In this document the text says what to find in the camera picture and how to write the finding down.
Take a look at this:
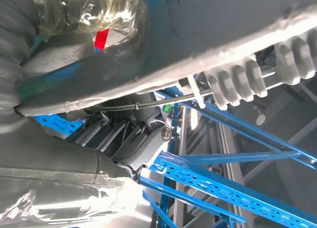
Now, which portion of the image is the blue metal shelf rack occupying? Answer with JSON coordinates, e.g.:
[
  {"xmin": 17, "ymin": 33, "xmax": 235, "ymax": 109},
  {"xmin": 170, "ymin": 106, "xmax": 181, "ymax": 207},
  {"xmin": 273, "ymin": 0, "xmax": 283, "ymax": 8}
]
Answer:
[{"xmin": 33, "ymin": 85, "xmax": 317, "ymax": 228}]

